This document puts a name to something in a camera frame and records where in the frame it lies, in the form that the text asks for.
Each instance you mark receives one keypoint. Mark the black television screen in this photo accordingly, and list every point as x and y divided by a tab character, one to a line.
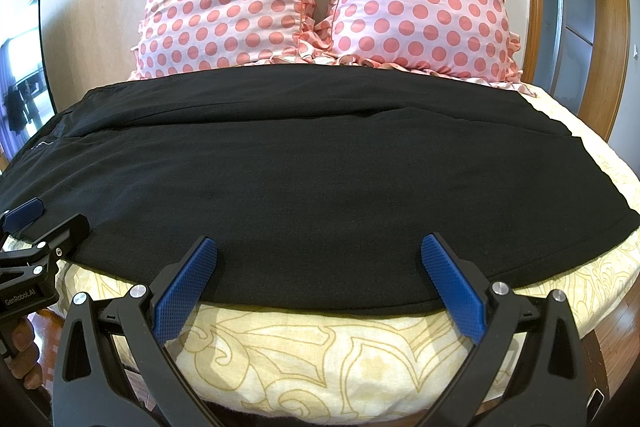
27	102

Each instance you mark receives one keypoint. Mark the yellow patterned bed sheet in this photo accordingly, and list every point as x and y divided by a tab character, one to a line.
347	368

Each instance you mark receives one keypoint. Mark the black pants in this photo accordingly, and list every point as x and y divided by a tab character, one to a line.
318	184

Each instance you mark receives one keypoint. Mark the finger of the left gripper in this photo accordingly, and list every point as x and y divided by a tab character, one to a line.
64	239
19	217

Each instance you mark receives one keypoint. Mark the wooden door frame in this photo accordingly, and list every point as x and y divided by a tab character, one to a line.
577	51

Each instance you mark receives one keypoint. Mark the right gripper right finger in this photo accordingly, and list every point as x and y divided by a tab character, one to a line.
549	385

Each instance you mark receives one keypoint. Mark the right polka dot pillow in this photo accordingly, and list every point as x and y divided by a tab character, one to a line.
469	40

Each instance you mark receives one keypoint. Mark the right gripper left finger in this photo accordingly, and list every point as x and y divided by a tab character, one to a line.
91	387

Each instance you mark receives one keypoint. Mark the person's left hand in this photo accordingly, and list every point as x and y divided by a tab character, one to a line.
25	366

